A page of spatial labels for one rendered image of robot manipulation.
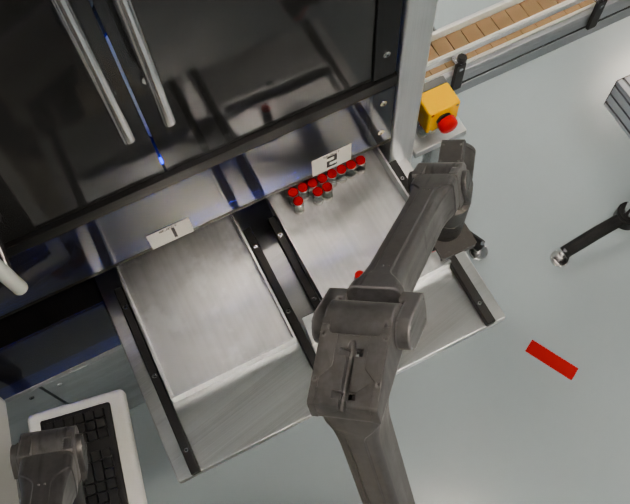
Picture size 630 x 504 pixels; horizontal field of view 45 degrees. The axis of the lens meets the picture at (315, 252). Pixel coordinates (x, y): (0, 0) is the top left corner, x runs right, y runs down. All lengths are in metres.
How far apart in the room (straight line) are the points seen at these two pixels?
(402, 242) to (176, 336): 0.73
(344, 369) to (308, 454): 1.58
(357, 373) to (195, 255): 0.87
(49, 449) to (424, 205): 0.56
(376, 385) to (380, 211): 0.88
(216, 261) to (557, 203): 1.43
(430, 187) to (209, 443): 0.69
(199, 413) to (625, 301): 1.55
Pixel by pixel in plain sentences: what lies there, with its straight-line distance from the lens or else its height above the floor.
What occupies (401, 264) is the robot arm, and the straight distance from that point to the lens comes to 0.88.
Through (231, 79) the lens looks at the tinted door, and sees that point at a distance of 1.18.
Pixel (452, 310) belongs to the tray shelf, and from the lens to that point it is 1.54.
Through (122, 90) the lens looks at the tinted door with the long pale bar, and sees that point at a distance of 1.11.
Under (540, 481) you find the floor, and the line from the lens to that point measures 2.41.
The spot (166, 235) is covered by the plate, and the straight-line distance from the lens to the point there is 1.47.
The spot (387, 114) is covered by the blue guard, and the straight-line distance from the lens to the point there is 1.47.
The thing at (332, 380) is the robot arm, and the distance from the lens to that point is 0.78.
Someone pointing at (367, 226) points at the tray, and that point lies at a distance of 1.59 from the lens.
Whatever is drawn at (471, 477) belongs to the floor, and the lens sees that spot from 2.37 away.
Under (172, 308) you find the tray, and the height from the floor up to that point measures 0.88.
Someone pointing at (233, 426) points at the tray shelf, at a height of 0.88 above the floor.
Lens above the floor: 2.33
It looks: 67 degrees down
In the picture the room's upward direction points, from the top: 5 degrees counter-clockwise
